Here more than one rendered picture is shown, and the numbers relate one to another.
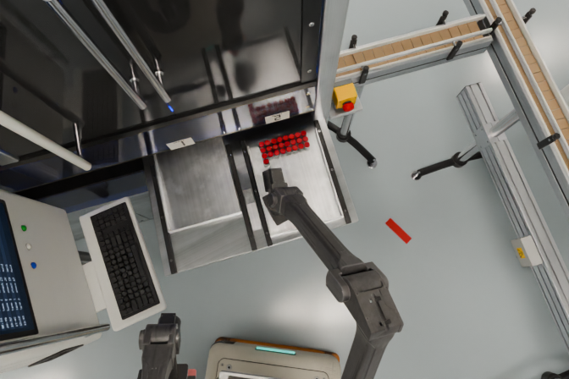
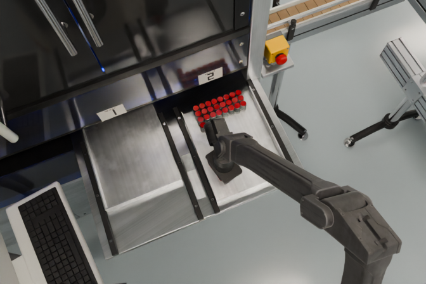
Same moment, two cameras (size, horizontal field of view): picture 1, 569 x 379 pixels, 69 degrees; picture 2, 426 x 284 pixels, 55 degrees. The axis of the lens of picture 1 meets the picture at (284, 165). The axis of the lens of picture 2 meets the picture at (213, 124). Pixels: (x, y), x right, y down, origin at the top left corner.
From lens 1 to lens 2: 0.22 m
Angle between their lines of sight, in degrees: 8
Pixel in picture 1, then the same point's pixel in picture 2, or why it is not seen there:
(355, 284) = (337, 205)
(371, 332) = (368, 252)
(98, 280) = (30, 275)
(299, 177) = not seen: hidden behind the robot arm
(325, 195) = not seen: hidden behind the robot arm
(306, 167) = (245, 127)
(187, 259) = (129, 238)
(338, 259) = (310, 185)
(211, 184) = (146, 156)
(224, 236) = (167, 208)
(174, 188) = (107, 164)
